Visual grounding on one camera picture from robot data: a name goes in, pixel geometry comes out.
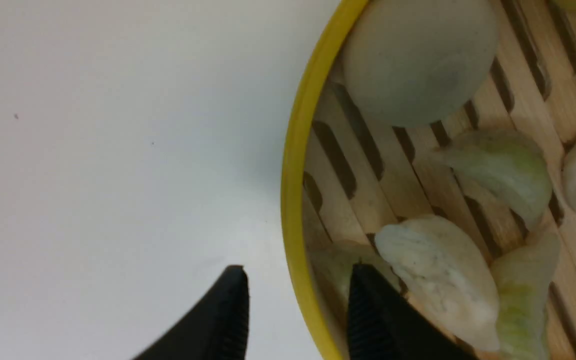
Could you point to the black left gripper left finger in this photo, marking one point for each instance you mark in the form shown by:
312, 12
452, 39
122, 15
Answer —
216, 328

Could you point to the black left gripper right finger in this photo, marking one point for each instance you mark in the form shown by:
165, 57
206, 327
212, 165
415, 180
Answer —
381, 325

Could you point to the yellow bamboo steamer basket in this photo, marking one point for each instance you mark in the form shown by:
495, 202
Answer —
357, 175

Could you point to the white dumpling left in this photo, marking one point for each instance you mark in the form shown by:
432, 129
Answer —
445, 270

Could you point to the green dumpling front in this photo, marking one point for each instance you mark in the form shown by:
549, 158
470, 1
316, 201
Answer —
522, 278

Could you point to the green dumpling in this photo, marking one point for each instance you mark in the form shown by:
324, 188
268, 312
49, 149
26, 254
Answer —
522, 278
506, 163

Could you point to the green dumpling middle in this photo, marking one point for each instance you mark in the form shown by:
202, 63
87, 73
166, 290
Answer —
506, 163

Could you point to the white round bun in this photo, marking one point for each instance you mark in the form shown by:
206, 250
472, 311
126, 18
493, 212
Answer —
409, 63

